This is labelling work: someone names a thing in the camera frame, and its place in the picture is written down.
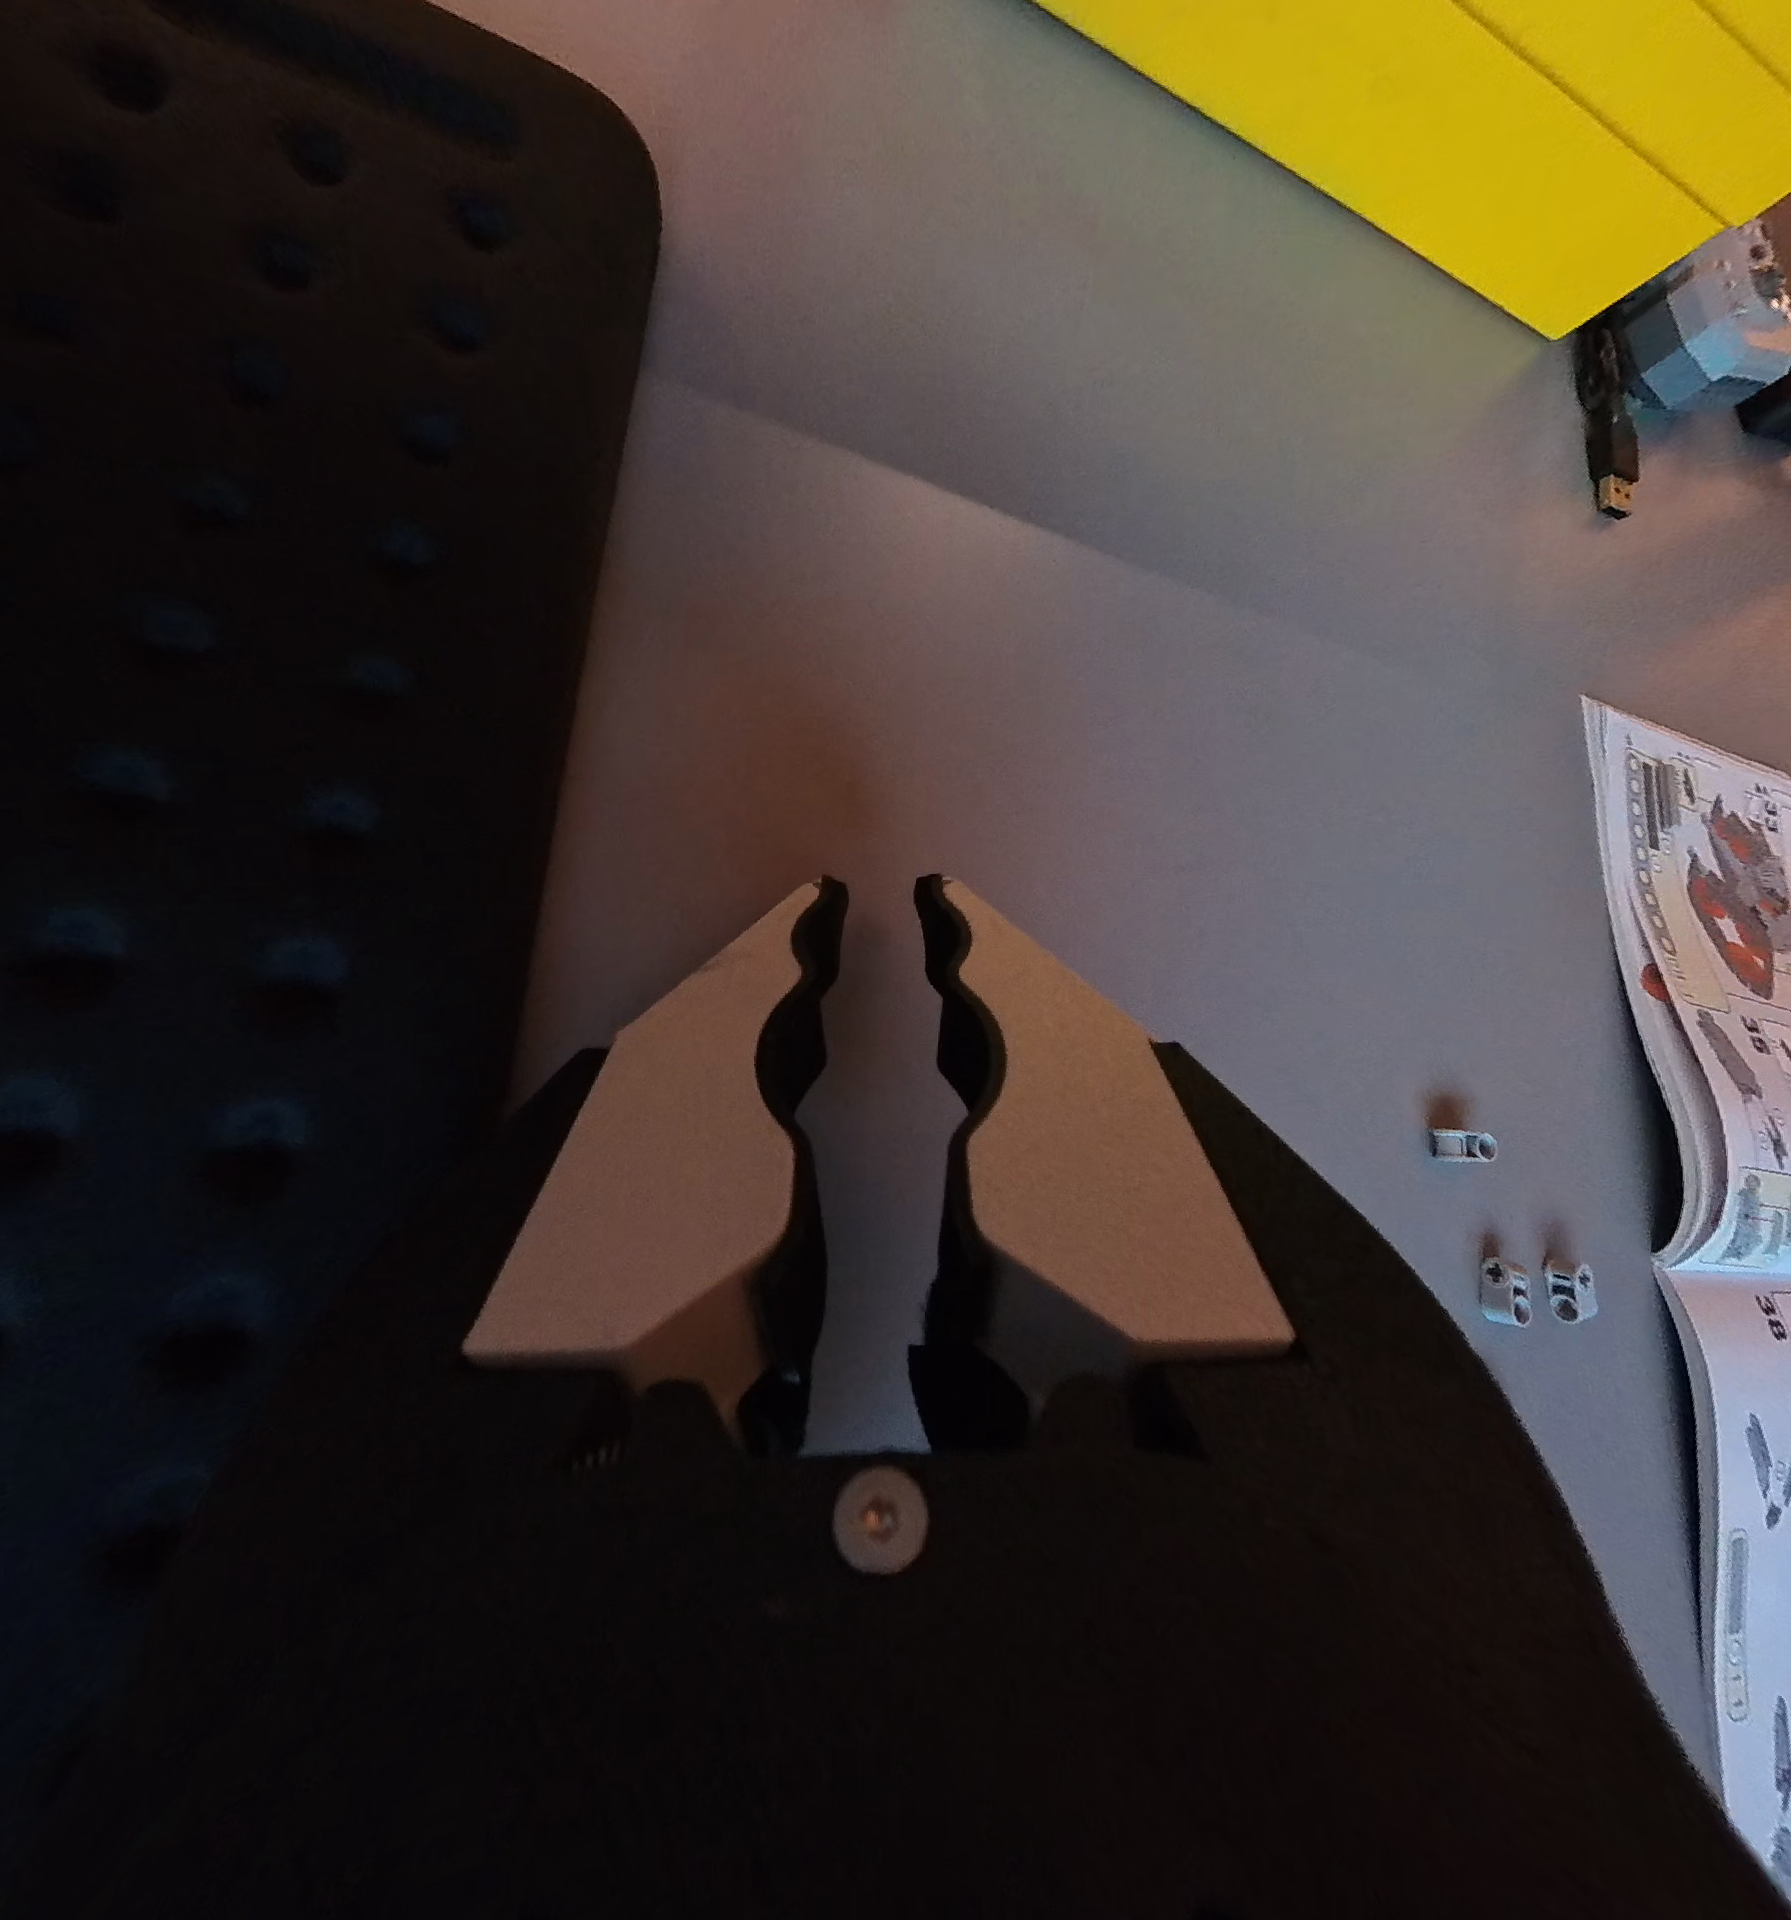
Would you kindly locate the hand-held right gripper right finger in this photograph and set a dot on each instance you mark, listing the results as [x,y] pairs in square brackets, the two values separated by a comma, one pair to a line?
[1122,1201]

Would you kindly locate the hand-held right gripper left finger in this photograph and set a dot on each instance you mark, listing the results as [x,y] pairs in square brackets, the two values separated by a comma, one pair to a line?
[640,1201]

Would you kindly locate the small grey connector brick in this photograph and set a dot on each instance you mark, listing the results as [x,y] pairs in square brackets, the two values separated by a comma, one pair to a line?
[1462,1145]
[1507,1293]
[1571,1289]

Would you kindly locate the yellow plastic bin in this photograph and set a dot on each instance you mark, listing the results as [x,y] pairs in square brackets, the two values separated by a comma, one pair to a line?
[1435,105]

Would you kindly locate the grey battery hub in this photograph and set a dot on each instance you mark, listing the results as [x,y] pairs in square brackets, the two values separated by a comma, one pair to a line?
[1706,331]

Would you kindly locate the open instruction booklet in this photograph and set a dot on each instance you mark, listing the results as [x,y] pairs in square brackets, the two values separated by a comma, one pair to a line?
[1750,1050]

